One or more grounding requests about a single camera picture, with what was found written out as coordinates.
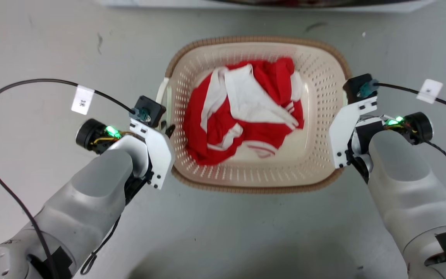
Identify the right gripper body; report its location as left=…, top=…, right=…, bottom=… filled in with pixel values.
left=347, top=112, right=434, bottom=183

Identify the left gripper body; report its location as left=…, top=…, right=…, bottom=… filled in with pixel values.
left=75, top=119, right=131, bottom=155

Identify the beige plastic laundry basket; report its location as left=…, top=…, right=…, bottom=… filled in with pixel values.
left=156, top=36, right=352, bottom=194

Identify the red and white garment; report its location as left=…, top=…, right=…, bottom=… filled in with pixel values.
left=184, top=57, right=305, bottom=166

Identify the white left camera bracket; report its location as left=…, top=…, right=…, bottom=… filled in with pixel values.
left=129, top=118, right=175, bottom=190

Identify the white camera bracket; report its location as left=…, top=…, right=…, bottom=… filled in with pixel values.
left=328, top=96, right=378, bottom=169
left=129, top=118, right=175, bottom=190

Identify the white cable label tag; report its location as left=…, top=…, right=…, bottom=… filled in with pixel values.
left=416, top=79, right=444, bottom=104
left=71, top=85, right=95, bottom=116

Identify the black right camera cable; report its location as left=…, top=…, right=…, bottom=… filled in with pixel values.
left=373, top=82, right=446, bottom=116

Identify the white right camera bracket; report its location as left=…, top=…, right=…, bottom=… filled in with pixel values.
left=328, top=96, right=378, bottom=169

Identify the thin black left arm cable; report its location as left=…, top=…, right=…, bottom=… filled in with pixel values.
left=80, top=214, right=122, bottom=276

